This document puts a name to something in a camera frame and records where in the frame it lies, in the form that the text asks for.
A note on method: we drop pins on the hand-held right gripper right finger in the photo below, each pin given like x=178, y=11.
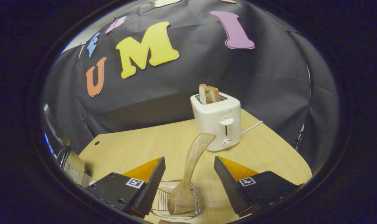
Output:
x=228, y=186

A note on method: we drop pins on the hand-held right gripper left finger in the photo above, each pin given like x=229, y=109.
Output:
x=151, y=189

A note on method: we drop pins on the wooden spoon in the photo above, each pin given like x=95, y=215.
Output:
x=182, y=199

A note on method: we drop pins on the silver black rice cooker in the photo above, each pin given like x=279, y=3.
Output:
x=74, y=169

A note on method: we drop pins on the white toaster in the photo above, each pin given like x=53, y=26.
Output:
x=213, y=118

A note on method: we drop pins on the toasted bread slice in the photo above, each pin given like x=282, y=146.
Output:
x=203, y=93
x=215, y=94

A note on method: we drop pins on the black backdrop cloth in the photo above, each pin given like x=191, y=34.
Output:
x=269, y=77

